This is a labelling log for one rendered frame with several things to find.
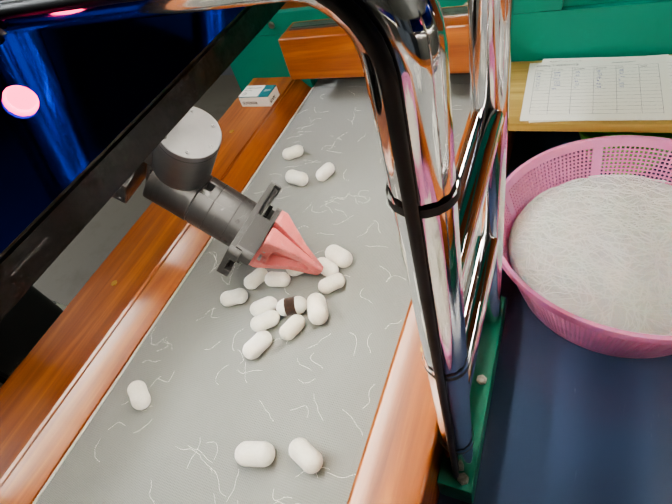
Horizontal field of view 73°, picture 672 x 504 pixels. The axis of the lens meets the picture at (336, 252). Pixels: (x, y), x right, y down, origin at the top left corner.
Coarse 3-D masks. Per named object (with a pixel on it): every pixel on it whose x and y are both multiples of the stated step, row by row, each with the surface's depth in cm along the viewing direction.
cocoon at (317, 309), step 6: (312, 294) 49; (318, 294) 49; (312, 300) 48; (318, 300) 48; (324, 300) 49; (312, 306) 48; (318, 306) 48; (324, 306) 48; (312, 312) 47; (318, 312) 47; (324, 312) 47; (312, 318) 47; (318, 318) 47; (324, 318) 47; (318, 324) 48
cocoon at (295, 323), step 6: (294, 318) 48; (300, 318) 48; (288, 324) 47; (294, 324) 47; (300, 324) 48; (282, 330) 47; (288, 330) 47; (294, 330) 47; (300, 330) 48; (282, 336) 47; (288, 336) 47; (294, 336) 48
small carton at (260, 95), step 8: (248, 88) 79; (256, 88) 78; (264, 88) 77; (272, 88) 76; (240, 96) 77; (248, 96) 77; (256, 96) 76; (264, 96) 75; (272, 96) 77; (248, 104) 78; (256, 104) 77; (264, 104) 77; (272, 104) 77
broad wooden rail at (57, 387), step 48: (288, 96) 79; (240, 144) 71; (240, 192) 67; (144, 240) 61; (192, 240) 61; (96, 288) 58; (144, 288) 56; (48, 336) 54; (96, 336) 52; (144, 336) 54; (48, 384) 49; (96, 384) 49; (0, 432) 47; (48, 432) 46; (0, 480) 43
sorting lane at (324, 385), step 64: (320, 128) 73; (256, 192) 66; (320, 192) 63; (384, 192) 60; (320, 256) 55; (384, 256) 53; (192, 320) 53; (384, 320) 47; (128, 384) 50; (192, 384) 48; (256, 384) 46; (320, 384) 44; (128, 448) 45; (192, 448) 43; (320, 448) 40
